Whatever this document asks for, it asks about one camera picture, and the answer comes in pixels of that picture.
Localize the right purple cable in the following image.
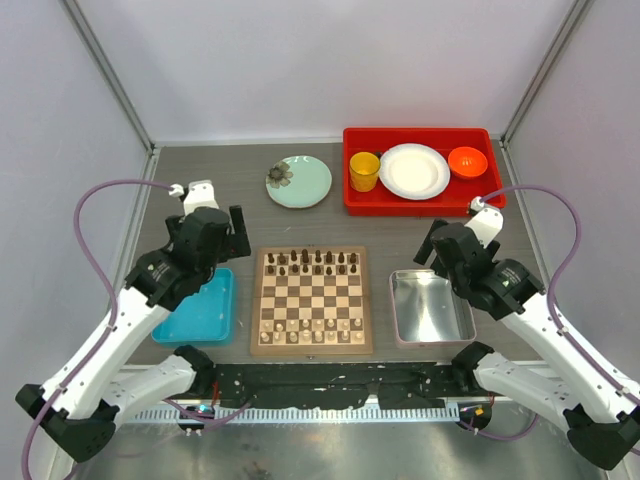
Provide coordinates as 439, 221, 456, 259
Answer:
459, 184, 640, 456

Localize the yellow plastic cup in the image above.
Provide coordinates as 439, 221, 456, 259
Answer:
349, 152, 380, 193

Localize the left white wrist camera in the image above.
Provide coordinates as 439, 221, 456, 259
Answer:
169, 180, 219, 215

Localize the blue plastic tray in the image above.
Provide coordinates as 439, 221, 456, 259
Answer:
151, 268, 236, 347

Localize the orange plastic bowl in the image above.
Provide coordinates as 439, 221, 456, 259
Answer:
447, 146, 488, 180

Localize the red plastic bin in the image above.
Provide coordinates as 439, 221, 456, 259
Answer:
342, 127, 503, 217

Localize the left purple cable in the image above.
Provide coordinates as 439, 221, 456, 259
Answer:
22, 179, 257, 480

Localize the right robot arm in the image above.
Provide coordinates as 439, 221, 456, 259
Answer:
414, 210, 639, 470

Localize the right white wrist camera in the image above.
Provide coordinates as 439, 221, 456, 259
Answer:
465, 197, 504, 247

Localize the wooden chess board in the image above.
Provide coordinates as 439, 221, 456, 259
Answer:
250, 246, 373, 358

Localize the purple cable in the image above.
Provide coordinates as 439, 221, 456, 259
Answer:
22, 179, 257, 480
459, 184, 640, 456

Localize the mint green flower plate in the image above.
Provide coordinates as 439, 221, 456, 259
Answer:
265, 155, 332, 209

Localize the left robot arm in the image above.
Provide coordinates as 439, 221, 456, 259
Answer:
16, 205, 251, 463

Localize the silver metal tray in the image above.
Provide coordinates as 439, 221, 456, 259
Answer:
389, 269, 477, 349

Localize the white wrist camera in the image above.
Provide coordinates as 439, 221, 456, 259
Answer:
169, 180, 219, 215
465, 197, 504, 247

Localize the white paper plate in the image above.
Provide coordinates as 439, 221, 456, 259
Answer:
379, 143, 451, 201

